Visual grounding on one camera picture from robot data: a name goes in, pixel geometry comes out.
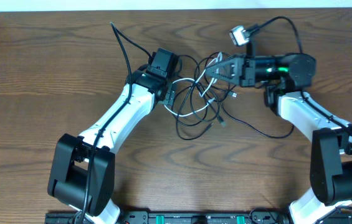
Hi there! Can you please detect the white usb cable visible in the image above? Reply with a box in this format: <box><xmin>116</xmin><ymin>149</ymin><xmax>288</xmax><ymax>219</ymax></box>
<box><xmin>163</xmin><ymin>52</ymin><xmax>224</xmax><ymax>118</ymax></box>

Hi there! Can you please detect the black usb cable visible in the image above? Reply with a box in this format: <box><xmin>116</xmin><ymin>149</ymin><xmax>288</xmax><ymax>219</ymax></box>
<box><xmin>172</xmin><ymin>52</ymin><xmax>295</xmax><ymax>141</ymax></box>

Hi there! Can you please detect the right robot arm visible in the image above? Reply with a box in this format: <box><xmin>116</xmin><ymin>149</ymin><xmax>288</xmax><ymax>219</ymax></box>
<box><xmin>205</xmin><ymin>53</ymin><xmax>352</xmax><ymax>223</ymax></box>

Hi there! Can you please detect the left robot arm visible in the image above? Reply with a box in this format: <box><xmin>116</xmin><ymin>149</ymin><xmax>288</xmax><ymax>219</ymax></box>
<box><xmin>46</xmin><ymin>49</ymin><xmax>179</xmax><ymax>223</ymax></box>

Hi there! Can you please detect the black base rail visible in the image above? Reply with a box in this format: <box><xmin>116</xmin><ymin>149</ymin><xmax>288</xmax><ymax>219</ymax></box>
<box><xmin>44</xmin><ymin>210</ymin><xmax>352</xmax><ymax>224</ymax></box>

